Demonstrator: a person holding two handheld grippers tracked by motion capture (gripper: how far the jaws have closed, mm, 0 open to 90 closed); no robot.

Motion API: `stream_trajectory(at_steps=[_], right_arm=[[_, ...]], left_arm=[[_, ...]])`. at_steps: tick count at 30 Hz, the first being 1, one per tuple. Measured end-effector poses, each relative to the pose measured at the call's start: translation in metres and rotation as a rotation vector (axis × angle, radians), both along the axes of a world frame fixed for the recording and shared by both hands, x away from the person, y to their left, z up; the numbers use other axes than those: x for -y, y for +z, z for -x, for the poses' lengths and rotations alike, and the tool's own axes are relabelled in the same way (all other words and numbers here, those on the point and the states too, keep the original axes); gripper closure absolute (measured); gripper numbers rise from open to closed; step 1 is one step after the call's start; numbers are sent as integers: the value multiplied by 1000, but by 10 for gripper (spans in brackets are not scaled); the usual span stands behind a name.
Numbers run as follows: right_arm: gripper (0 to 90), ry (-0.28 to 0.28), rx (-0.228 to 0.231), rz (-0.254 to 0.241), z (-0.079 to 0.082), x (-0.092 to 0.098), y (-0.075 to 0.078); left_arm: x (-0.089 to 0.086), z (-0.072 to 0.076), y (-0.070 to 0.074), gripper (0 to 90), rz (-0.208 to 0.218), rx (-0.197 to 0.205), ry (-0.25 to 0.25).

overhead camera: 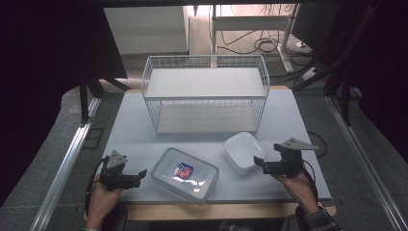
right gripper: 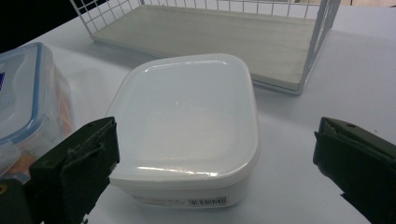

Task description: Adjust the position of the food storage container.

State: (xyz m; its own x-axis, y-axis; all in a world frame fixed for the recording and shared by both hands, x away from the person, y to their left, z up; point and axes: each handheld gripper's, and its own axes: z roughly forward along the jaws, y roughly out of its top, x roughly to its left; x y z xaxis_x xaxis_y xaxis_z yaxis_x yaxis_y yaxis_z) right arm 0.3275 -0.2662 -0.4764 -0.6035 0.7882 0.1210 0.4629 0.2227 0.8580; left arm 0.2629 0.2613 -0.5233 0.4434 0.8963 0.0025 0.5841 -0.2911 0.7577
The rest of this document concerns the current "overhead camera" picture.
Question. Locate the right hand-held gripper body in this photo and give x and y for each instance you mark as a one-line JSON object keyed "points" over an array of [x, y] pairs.
{"points": [[290, 162]]}

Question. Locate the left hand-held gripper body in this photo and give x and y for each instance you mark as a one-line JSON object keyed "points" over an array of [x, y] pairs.
{"points": [[112, 174]]}

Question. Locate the white square bowl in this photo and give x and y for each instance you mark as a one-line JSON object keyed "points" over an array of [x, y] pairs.
{"points": [[243, 152]]}

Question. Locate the clear container with blue-rimmed lid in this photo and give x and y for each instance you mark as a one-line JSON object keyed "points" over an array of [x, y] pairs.
{"points": [[184, 174]]}

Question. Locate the person's left hand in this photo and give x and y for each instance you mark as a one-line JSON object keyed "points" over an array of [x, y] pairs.
{"points": [[101, 205]]}

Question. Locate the person's right hand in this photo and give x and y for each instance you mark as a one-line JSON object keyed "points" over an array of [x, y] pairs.
{"points": [[301, 192]]}

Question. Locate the light grey table mat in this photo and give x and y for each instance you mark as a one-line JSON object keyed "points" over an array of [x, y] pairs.
{"points": [[134, 122]]}

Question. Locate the black metal stand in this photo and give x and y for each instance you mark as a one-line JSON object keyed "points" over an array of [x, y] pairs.
{"points": [[345, 96], [84, 99]]}

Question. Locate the white power strip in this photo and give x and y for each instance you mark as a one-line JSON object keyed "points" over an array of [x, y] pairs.
{"points": [[310, 73]]}

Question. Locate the dark monitor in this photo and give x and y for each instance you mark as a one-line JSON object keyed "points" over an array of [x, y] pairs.
{"points": [[316, 25]]}

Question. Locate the white cabinet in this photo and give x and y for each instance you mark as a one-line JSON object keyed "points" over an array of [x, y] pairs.
{"points": [[146, 30]]}

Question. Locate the aluminium rail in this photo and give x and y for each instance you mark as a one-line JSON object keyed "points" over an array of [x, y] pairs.
{"points": [[65, 166], [365, 166]]}

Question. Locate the white metal desk frame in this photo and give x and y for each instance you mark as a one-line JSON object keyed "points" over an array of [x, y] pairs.
{"points": [[250, 22]]}

